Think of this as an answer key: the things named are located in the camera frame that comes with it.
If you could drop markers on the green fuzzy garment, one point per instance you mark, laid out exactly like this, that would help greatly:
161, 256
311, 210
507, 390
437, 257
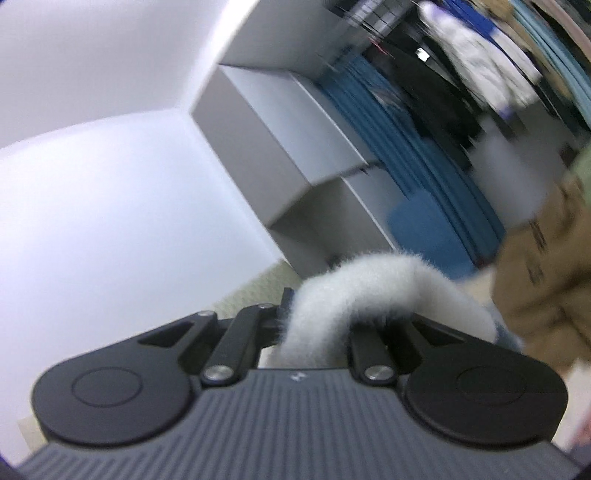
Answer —
581, 164

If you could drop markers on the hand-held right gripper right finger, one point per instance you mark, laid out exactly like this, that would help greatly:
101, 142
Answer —
369, 353

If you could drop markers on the white fluffy sweater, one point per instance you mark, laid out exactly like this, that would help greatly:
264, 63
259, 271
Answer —
369, 286

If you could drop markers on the light blue hanging clothes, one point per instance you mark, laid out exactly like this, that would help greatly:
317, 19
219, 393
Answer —
554, 41

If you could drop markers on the tan hoodie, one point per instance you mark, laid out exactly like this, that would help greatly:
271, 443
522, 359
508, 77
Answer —
545, 286

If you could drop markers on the blue hanging garments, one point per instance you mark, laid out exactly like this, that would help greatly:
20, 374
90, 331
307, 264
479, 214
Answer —
429, 194

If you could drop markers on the white printed hanging garment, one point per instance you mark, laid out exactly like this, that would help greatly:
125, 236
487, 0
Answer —
485, 55

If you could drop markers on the black hanging garment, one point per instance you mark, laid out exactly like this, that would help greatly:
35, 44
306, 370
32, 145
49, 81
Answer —
434, 97

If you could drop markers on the white open cabinet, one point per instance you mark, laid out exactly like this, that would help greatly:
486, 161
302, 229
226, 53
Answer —
286, 138

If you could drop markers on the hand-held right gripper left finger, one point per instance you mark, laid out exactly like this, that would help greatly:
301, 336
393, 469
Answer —
286, 305

